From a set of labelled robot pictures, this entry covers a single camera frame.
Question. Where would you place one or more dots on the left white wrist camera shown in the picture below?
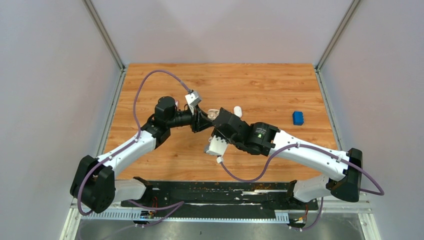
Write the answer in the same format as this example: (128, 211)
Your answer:
(192, 99)

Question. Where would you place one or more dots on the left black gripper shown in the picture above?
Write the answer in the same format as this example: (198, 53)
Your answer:
(198, 123)

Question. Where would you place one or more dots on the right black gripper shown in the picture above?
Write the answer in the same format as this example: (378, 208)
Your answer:
(215, 132)

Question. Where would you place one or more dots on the blue object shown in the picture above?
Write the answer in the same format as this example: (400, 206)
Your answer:
(298, 118)

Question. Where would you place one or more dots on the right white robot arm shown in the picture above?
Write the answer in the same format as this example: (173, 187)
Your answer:
(340, 175)

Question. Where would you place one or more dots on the white oval earbud case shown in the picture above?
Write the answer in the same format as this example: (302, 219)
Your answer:
(237, 110)

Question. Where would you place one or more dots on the white gold earbud case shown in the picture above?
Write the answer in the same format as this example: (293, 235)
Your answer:
(212, 114)

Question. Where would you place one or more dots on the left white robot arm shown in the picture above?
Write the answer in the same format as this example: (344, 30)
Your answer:
(95, 186)

